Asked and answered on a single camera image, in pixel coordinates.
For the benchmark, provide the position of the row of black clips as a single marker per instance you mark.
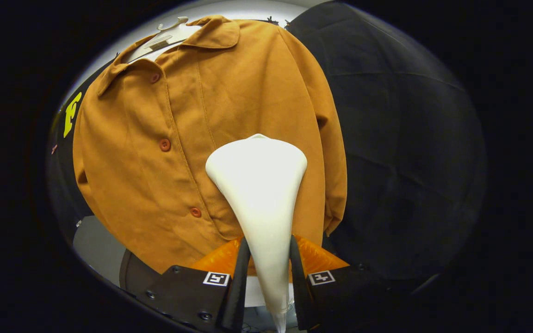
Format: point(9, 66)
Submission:
point(272, 20)

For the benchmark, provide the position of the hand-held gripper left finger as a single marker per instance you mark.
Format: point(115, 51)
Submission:
point(239, 286)

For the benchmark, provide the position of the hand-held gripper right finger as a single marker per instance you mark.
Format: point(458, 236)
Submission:
point(298, 286)

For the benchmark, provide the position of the white clothes hanger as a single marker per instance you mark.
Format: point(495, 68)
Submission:
point(174, 37)

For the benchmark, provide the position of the brown button-up shirt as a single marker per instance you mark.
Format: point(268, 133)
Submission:
point(127, 185)

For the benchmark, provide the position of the white garment steamer head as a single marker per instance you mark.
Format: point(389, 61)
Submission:
point(257, 194)

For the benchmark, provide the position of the black backdrop cloth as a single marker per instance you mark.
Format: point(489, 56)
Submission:
point(410, 162)

